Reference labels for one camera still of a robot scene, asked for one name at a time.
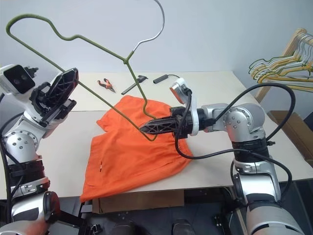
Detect black L-shaped tool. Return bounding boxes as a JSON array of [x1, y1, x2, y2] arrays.
[[121, 75, 149, 95]]

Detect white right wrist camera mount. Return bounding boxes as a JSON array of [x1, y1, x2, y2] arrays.
[[169, 77, 205, 137]]

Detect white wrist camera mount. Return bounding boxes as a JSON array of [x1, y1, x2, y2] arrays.
[[0, 64, 44, 124], [169, 77, 205, 137]]

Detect yellow wire hanger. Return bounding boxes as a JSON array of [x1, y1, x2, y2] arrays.
[[251, 33, 313, 84]]

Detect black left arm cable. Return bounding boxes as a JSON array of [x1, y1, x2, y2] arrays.
[[0, 92, 25, 221]]

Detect green wire hanger silver hook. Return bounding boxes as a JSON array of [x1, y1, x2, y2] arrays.
[[5, 0, 166, 142]]

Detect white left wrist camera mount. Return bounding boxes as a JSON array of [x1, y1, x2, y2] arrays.
[[0, 64, 44, 124]]

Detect orange shorts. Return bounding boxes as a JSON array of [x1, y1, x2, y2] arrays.
[[80, 94, 194, 203]]

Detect wooden hanger rack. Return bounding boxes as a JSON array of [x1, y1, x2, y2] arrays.
[[254, 28, 313, 103]]

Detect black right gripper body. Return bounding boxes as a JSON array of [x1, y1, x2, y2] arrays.
[[170, 106, 194, 140]]

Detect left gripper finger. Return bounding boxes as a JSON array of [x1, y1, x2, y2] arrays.
[[45, 68, 77, 109], [64, 69, 80, 101]]

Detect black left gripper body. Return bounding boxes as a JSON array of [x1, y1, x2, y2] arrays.
[[28, 82, 77, 128]]

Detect dark rounded shape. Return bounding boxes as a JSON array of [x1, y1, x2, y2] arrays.
[[171, 217, 196, 235]]

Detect orange handled pliers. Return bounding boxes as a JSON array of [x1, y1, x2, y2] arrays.
[[97, 78, 117, 94]]

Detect black adapter with cable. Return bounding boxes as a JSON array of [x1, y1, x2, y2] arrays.
[[153, 74, 181, 84]]

